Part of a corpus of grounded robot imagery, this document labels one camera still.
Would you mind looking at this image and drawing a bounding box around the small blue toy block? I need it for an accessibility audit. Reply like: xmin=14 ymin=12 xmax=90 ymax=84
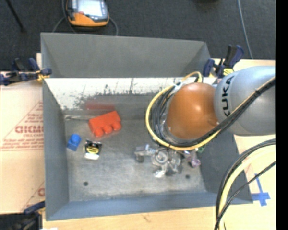
xmin=66 ymin=133 xmax=83 ymax=152

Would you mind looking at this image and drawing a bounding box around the orange-red studded toy block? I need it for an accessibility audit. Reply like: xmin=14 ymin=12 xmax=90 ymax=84
xmin=88 ymin=110 xmax=123 ymax=138

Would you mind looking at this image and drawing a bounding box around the cardboard board with red print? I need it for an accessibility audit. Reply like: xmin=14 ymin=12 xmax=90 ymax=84
xmin=0 ymin=70 xmax=46 ymax=216

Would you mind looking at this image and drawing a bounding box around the grey metal bin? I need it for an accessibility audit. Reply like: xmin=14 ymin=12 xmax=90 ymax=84
xmin=40 ymin=32 xmax=253 ymax=221

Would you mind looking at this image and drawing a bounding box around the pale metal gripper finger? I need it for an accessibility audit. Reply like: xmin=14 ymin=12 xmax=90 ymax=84
xmin=154 ymin=164 xmax=169 ymax=179
xmin=134 ymin=145 xmax=156 ymax=163

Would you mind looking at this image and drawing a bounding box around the black and yellow tape measure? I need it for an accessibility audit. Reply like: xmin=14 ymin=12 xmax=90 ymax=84
xmin=83 ymin=138 xmax=103 ymax=161

